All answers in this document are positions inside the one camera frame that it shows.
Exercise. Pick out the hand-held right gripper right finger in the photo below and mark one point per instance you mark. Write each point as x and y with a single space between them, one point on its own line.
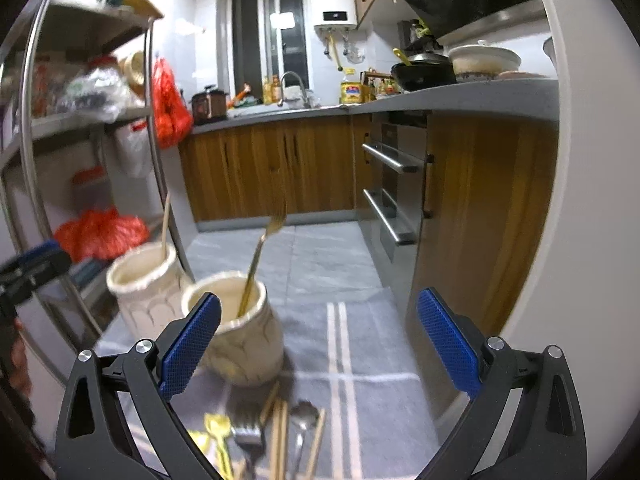
447 345

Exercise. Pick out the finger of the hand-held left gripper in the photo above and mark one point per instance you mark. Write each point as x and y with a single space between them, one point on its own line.
42 265

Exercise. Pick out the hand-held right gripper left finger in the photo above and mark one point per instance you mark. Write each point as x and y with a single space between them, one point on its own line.
192 345

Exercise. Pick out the white ceramic jar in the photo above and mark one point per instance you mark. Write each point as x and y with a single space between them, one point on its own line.
245 340
145 290

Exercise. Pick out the gold spoon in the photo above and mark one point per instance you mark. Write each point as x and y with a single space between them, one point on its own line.
199 442
219 430

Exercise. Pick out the wooden chopstick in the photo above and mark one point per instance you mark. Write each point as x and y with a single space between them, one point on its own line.
165 230
270 402
316 445
280 440

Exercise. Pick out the gold fork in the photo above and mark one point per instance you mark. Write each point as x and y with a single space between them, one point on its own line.
257 255

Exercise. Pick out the person's left hand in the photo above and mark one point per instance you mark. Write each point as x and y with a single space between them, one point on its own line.
19 360

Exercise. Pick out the crumpled red plastic bag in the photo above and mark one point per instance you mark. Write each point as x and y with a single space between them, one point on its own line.
102 232

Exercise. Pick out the grey checked table mat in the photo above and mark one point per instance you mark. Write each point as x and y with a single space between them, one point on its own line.
380 370

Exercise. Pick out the silver fork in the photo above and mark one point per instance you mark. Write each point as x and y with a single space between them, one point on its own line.
249 440

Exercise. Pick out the silver spoon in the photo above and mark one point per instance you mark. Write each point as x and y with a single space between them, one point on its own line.
304 417

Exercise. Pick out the white plastic bag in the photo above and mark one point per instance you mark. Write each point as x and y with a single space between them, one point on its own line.
132 147

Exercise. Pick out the metal shelf rack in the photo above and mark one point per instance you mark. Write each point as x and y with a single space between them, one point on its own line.
75 120

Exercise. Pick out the steel built-in oven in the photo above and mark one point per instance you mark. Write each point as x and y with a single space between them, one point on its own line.
395 195

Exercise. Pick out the clear plastic bag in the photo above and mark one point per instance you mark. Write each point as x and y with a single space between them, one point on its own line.
95 92

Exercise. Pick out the wooden base cabinet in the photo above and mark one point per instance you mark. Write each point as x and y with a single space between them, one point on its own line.
270 170

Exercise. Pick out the hanging red plastic bag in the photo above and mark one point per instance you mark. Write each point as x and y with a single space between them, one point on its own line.
170 105

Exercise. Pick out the dark jar on counter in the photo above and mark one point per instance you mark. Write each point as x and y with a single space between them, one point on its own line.
209 106

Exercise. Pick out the yellow cooking oil bottle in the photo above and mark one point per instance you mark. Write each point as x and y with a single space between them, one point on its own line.
351 91

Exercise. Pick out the black wok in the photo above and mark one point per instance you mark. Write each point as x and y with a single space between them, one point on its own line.
422 74

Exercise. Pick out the steel sink faucet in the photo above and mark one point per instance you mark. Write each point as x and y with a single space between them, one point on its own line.
292 82

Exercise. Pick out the white casserole pot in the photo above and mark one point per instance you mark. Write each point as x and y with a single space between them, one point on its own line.
482 62

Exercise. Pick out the kitchen window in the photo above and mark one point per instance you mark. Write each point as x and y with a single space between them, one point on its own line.
267 35

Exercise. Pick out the white water heater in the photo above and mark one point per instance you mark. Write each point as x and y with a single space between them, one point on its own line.
332 2

